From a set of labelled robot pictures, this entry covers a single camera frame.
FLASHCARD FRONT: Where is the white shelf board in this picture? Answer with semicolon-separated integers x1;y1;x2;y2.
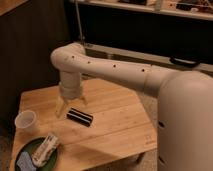
69;0;213;21

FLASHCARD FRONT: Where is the blue cloth piece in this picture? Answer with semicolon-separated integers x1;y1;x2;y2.
17;152;36;171

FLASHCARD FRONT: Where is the wooden low table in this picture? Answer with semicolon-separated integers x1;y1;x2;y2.
12;79;157;171

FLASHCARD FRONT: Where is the white wrapped snack package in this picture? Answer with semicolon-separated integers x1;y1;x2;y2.
32;133;59;167

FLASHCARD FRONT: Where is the dark green plate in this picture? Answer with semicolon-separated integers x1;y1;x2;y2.
15;137;58;171

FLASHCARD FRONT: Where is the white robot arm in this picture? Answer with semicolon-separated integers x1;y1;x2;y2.
50;43;213;171

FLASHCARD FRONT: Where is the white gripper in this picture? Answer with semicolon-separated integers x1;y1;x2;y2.
55;85;87;118

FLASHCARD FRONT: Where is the clear plastic cup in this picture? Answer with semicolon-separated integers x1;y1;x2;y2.
15;110;37;133

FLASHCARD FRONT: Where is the black striped rectangular block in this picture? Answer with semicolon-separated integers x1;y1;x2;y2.
66;108;93;127

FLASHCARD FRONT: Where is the metal vertical pole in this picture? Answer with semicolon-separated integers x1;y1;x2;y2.
74;0;85;45

